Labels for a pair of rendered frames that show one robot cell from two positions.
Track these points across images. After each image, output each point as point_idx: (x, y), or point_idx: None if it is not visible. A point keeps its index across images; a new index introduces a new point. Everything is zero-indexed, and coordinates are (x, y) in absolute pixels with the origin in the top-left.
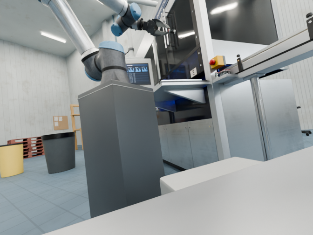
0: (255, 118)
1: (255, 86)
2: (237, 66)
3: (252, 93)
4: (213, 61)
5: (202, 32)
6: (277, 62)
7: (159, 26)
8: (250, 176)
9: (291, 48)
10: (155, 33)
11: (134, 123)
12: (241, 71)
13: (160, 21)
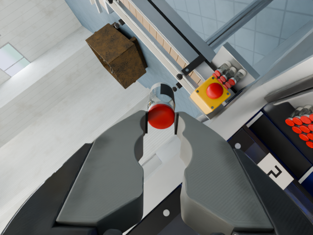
0: (257, 67)
1: (214, 35)
2: (197, 70)
3: (227, 34)
4: (212, 83)
5: (150, 183)
6: (169, 7)
7: (139, 166)
8: None
9: (148, 1)
10: (258, 221)
11: None
12: (202, 55)
13: (75, 162)
